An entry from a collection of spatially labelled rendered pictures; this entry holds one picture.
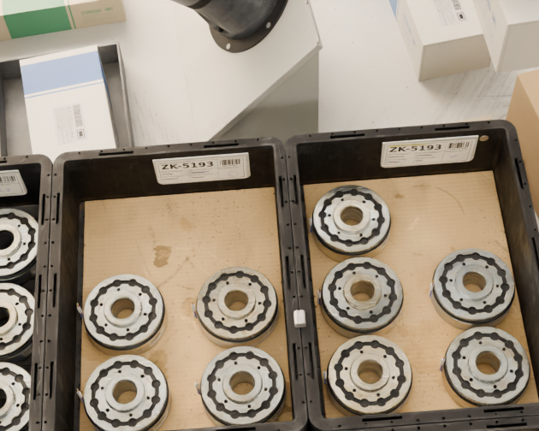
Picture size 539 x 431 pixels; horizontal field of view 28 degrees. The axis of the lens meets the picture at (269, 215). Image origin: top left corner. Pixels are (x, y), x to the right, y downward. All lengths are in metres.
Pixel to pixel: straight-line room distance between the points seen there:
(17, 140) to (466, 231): 0.72
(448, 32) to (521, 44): 0.41
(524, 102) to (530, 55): 0.26
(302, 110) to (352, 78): 0.20
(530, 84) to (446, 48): 0.19
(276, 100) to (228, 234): 0.22
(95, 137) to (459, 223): 0.54
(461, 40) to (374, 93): 0.16
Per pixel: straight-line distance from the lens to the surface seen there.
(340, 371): 1.32
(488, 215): 1.47
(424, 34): 1.68
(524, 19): 1.26
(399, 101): 1.71
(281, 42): 1.50
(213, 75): 1.60
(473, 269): 1.38
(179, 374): 1.36
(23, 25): 1.83
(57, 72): 1.67
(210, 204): 1.46
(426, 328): 1.38
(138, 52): 1.79
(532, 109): 1.54
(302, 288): 1.28
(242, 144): 1.39
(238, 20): 1.53
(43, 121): 1.62
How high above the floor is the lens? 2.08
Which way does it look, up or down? 60 degrees down
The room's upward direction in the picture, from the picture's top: 4 degrees counter-clockwise
